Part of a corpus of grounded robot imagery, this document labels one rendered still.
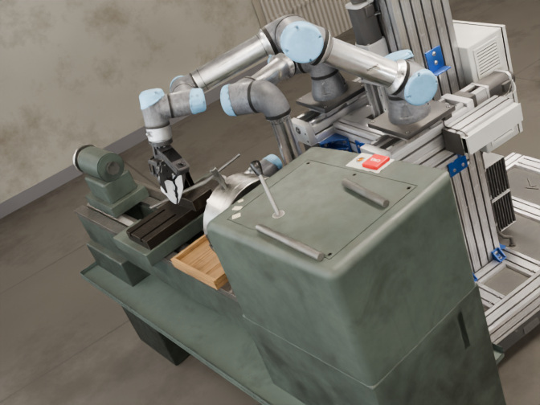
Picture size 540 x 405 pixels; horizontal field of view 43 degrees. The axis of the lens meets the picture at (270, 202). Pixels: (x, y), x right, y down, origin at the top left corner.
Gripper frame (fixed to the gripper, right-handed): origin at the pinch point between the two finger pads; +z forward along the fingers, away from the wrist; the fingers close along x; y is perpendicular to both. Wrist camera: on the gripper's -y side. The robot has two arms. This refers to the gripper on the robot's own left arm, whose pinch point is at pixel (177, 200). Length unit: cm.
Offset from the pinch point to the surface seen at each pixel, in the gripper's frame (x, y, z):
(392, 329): -17, -72, 28
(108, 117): -152, 395, 60
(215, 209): -11.3, -3.5, 6.5
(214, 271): -16.3, 14.8, 37.3
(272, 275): -1.1, -44.3, 13.3
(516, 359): -116, -43, 105
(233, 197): -15.2, -9.1, 2.5
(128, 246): -6, 62, 36
